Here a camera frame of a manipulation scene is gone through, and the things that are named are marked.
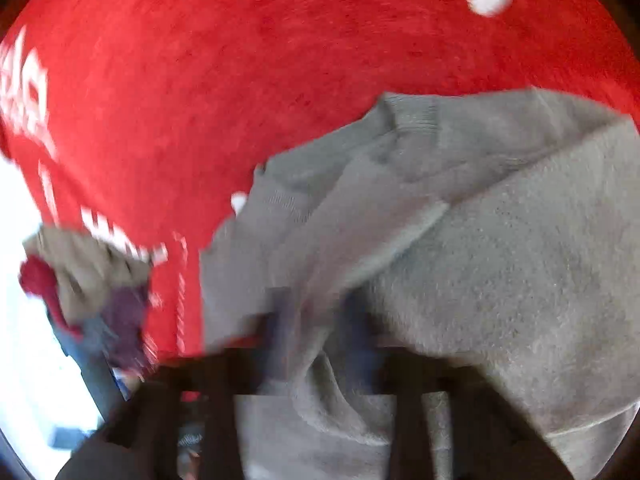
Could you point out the purple cloth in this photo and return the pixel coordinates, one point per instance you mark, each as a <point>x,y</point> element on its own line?
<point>127,320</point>

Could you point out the pile of mixed clothes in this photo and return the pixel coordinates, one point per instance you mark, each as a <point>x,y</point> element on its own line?
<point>85,265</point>

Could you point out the blue cloth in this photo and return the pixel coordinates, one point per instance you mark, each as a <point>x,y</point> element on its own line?
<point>90,355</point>

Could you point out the red printed mat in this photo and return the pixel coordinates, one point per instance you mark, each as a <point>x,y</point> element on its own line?
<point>200,85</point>

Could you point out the red cloth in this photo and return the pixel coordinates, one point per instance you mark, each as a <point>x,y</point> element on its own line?
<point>40,280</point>

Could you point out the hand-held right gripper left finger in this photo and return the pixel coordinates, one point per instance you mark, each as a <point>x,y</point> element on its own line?
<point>220,410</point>

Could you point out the grey knit sweater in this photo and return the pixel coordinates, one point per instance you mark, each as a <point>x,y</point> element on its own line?
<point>500,260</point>

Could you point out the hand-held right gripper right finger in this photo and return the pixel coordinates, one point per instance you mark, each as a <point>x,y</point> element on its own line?
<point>410,425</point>

